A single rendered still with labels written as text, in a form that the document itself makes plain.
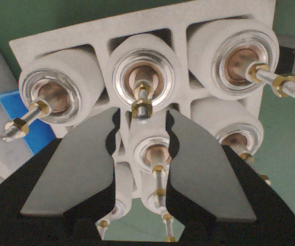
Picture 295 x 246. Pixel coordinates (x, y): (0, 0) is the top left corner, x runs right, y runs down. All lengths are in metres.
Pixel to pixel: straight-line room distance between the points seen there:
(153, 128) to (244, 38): 0.15
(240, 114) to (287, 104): 0.39
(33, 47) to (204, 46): 0.25
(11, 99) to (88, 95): 0.29
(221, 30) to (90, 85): 0.17
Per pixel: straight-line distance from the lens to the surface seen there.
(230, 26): 0.23
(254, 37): 0.23
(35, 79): 0.25
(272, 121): 0.66
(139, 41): 0.21
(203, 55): 0.22
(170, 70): 0.21
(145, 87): 0.17
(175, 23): 0.28
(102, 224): 0.36
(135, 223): 0.95
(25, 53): 0.33
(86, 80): 0.24
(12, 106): 0.50
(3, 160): 0.51
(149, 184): 0.34
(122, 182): 0.37
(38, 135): 0.55
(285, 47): 0.41
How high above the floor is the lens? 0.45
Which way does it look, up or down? 59 degrees down
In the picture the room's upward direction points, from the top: 179 degrees clockwise
